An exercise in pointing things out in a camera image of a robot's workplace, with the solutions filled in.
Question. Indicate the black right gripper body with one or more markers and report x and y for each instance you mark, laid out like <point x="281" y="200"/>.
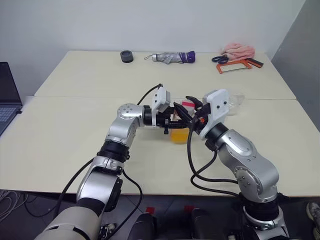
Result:
<point x="204" y="116"/>

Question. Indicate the black round tape roll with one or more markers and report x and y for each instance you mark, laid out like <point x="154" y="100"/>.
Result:
<point x="126" y="58"/>

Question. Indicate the black orange-edged bar tool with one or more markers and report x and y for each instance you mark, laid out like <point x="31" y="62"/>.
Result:
<point x="256" y="63"/>

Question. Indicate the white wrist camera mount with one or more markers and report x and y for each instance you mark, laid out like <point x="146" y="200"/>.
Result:
<point x="217" y="105"/>
<point x="160" y="98"/>

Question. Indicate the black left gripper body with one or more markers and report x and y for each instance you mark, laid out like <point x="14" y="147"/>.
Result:
<point x="167" y="122"/>

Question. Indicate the dark blue scissors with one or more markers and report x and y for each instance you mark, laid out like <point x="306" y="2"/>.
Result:
<point x="225" y="57"/>

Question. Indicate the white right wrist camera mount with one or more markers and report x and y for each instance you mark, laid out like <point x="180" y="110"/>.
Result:
<point x="217" y="105"/>

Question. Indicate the folded silver purple umbrella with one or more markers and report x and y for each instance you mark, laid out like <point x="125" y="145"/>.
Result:
<point x="172" y="57"/>

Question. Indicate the pink towel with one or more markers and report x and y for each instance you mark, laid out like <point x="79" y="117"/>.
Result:
<point x="240" y="50"/>

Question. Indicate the orange hacksaw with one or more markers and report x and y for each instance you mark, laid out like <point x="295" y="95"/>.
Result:
<point x="219" y="68"/>

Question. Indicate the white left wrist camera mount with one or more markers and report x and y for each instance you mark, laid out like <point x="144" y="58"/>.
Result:
<point x="160" y="98"/>

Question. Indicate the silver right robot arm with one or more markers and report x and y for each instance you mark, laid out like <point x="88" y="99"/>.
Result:
<point x="245" y="155"/>

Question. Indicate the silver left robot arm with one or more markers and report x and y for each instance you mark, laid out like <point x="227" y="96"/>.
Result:
<point x="122" y="130"/>

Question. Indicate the dark grey laptop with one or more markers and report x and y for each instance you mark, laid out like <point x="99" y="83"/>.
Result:
<point x="7" y="87"/>

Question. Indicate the dark rounded shape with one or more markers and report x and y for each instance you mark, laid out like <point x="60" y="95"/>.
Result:
<point x="145" y="226"/>
<point x="203" y="225"/>

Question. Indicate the grey sneaker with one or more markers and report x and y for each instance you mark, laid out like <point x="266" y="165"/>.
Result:
<point x="313" y="212"/>

